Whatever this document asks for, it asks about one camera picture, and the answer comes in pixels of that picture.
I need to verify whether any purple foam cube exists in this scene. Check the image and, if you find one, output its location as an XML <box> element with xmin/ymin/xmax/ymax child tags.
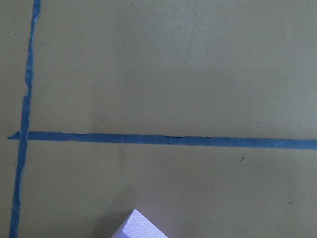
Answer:
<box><xmin>111</xmin><ymin>209</ymin><xmax>167</xmax><ymax>238</ymax></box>

